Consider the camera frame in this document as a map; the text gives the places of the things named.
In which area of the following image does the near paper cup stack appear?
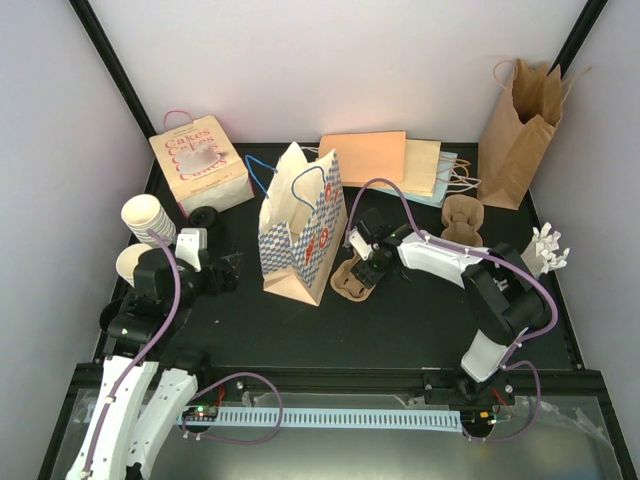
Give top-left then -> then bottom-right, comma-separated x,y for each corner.
115,243 -> 152,287

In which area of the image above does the Cakes printed paper bag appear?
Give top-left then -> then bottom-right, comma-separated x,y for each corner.
149,110 -> 254,216

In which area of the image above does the paper cup stack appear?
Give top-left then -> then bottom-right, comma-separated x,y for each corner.
121,194 -> 176,247
115,243 -> 152,287

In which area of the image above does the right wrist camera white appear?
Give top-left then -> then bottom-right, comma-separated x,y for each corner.
347,228 -> 373,261

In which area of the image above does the light blue cable duct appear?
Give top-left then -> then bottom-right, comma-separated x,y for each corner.
175,406 -> 462,433

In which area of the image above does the orange flat paper bag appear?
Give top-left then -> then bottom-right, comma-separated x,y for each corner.
319,131 -> 406,186

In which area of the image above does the left black frame post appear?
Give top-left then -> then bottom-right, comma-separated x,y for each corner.
68,0 -> 157,139

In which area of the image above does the light blue flat paper bag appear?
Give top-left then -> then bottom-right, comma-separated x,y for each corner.
400,152 -> 458,206

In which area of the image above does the black frame post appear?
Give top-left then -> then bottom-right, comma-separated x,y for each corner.
550,0 -> 608,77
68,0 -> 157,139

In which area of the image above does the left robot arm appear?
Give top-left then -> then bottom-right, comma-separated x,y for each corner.
66,248 -> 243,479

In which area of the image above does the blue checkered paper bag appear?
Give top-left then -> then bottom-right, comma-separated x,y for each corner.
257,142 -> 347,306

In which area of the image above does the black coffee cup lids stack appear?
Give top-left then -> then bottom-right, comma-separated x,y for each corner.
187,206 -> 220,231

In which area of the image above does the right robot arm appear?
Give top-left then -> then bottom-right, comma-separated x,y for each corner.
345,209 -> 558,404

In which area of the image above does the far paper cup stack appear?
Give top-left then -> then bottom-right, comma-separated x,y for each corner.
121,194 -> 176,247

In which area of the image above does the standing brown paper bag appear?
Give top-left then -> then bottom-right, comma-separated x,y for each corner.
478,59 -> 580,210

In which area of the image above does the grey pulp cup carrier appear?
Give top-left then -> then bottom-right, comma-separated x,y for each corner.
330,253 -> 382,302

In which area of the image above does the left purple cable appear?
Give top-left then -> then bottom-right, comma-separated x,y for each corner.
79,229 -> 285,479

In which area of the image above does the right black frame post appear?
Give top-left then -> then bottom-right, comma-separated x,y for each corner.
550,0 -> 608,77

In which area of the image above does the tan flat paper bag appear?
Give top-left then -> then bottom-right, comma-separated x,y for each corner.
398,139 -> 441,197

